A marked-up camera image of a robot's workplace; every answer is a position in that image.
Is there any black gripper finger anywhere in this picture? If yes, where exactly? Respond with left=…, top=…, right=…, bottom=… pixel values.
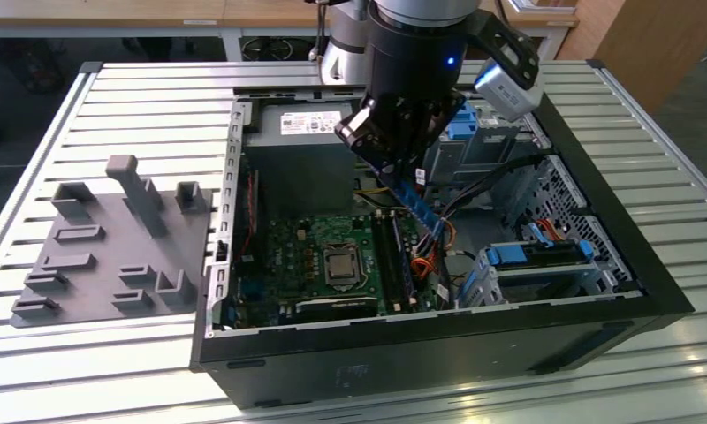
left=333, top=108, right=410, bottom=172
left=402, top=91, right=468, bottom=170

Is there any blue RAM stick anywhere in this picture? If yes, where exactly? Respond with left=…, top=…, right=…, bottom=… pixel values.
left=380, top=166, right=444, bottom=236

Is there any blue drive bay latch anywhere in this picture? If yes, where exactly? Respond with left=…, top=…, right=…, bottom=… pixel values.
left=440, top=104, right=480, bottom=140

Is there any silver drive cage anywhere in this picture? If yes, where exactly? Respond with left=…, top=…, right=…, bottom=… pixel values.
left=421, top=94, right=552, bottom=187

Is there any grey power supply unit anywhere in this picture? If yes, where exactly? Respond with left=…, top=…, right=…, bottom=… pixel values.
left=243, top=102, right=366, bottom=217

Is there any round black fan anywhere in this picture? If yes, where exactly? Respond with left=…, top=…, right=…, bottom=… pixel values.
left=239, top=35, right=320, bottom=61

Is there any green motherboard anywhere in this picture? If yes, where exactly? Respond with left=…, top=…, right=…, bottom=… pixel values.
left=234, top=210, right=442, bottom=329

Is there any CPU in silver socket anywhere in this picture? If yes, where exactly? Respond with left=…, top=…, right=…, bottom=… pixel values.
left=321, top=250, right=361, bottom=289

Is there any hard disk in blue carrier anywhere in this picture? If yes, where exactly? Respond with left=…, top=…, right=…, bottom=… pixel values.
left=484, top=240, right=593, bottom=269

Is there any blue plastic lever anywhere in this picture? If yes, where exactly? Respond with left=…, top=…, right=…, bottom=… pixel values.
left=454, top=269, right=480, bottom=307

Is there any black graphics card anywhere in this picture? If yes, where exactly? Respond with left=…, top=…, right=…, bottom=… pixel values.
left=293, top=294, right=381, bottom=324

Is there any wooden cabinet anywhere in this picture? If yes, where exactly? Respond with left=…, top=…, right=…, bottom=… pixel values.
left=556, top=0, right=707, bottom=114

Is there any black PC case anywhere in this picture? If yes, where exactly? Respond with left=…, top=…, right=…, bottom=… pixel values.
left=187, top=83, right=695, bottom=410

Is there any grey parts rack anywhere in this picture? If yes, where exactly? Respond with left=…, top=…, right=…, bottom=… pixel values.
left=8, top=154, right=222, bottom=329

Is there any yellow wire bundle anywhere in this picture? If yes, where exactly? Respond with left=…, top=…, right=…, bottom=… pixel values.
left=354, top=185, right=400, bottom=209

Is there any black cable bundle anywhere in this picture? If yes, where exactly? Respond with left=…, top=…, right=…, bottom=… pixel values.
left=438, top=154, right=544, bottom=220

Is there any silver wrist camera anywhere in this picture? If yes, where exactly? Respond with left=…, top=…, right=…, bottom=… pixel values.
left=472, top=60, right=545, bottom=122

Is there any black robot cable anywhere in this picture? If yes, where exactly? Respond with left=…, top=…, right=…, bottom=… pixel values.
left=308, top=0, right=332, bottom=61

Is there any red wire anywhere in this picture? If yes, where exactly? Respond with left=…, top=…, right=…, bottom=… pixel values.
left=237, top=170, right=255, bottom=262

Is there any blue data wire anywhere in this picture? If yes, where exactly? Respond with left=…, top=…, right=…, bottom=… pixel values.
left=526, top=223, right=553, bottom=248

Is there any orange wire bundle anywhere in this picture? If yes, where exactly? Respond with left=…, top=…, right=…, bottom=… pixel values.
left=409, top=216, right=458, bottom=282

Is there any orange data wire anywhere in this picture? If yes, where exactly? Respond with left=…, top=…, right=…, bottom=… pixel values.
left=538, top=218, right=573, bottom=242

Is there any wooden desk white frame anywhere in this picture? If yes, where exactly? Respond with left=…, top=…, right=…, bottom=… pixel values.
left=0, top=0, right=580, bottom=62

